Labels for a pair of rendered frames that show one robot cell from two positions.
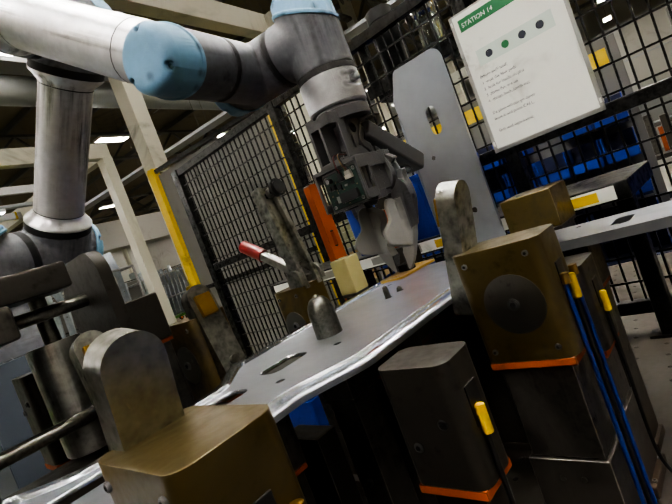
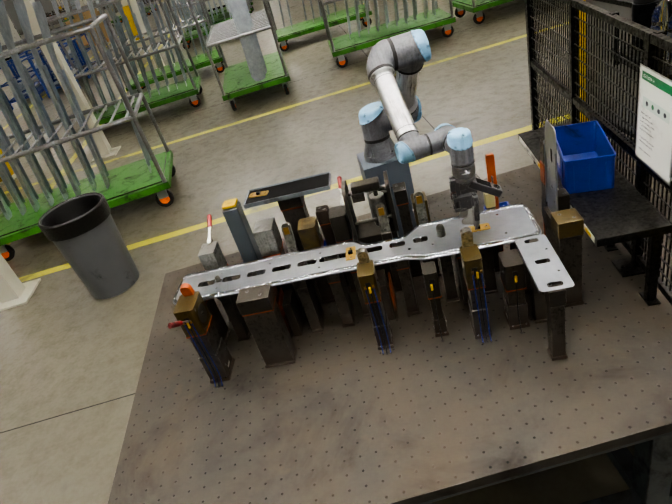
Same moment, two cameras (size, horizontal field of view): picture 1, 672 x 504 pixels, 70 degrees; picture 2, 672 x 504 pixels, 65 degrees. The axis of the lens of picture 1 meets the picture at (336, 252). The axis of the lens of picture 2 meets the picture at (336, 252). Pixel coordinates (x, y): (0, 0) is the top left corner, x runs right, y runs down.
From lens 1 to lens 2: 159 cm
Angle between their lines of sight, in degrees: 61
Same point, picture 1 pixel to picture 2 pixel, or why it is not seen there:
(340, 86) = (458, 174)
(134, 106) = not seen: outside the picture
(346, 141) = (457, 190)
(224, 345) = (421, 213)
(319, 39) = (454, 158)
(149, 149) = not seen: outside the picture
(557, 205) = (561, 231)
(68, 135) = (405, 86)
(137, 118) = not seen: outside the picture
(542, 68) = (659, 138)
